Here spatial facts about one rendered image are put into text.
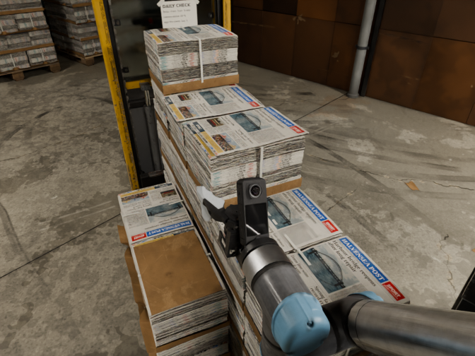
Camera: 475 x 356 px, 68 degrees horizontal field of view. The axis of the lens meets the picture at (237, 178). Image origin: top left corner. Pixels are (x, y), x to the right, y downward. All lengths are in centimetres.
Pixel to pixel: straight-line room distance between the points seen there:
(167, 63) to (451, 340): 144
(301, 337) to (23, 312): 195
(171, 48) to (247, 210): 115
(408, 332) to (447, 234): 230
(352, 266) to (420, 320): 68
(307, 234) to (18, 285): 178
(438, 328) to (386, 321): 9
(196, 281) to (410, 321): 97
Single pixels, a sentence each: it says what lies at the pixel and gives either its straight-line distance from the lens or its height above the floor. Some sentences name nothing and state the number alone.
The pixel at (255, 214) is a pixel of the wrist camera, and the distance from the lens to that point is 58.
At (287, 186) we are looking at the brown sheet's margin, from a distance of 137.
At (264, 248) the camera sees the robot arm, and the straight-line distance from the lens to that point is 56.
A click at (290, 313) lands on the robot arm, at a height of 125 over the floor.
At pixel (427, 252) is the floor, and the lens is 258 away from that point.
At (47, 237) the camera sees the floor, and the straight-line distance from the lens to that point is 269.
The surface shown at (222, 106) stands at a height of 107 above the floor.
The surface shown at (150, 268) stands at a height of 60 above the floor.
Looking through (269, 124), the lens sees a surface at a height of 107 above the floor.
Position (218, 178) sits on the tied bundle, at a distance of 120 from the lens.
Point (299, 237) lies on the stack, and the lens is 120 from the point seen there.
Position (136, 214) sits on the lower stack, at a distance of 170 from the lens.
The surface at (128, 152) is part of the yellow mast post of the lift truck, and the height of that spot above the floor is 51.
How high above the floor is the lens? 165
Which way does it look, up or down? 34 degrees down
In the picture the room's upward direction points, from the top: straight up
